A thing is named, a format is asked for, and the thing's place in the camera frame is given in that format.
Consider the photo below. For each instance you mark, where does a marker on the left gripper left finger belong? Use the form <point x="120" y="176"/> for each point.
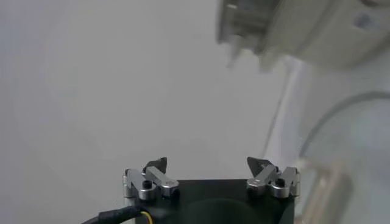
<point x="152" y="179"/>

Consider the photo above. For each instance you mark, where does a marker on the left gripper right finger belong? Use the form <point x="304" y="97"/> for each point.
<point x="263" y="178"/>

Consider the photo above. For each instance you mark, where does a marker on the white electric cooker base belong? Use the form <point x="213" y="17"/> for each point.
<point x="320" y="36"/>

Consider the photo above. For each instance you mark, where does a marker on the glass pot lid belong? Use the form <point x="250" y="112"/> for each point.
<point x="329" y="188"/>

